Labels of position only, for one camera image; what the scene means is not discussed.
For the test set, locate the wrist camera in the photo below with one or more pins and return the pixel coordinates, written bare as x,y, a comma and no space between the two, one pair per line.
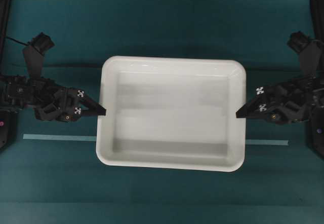
34,54
308,53

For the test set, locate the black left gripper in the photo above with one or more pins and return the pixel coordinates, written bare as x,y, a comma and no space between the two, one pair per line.
49,100

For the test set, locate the light blue tape strip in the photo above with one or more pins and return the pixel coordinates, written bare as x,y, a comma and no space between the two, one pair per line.
93,139

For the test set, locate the teal table mat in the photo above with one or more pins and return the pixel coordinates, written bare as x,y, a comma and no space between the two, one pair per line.
43,181

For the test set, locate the white plastic case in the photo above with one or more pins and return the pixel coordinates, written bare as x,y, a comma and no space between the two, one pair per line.
172,113

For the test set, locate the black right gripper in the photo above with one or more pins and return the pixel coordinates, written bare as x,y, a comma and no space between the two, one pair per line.
287,102

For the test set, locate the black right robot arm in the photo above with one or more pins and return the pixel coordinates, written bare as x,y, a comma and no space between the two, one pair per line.
316,128

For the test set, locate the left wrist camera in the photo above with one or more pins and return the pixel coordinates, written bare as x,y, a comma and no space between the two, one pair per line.
34,54

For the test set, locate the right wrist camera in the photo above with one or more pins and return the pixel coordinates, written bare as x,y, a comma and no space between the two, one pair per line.
308,53

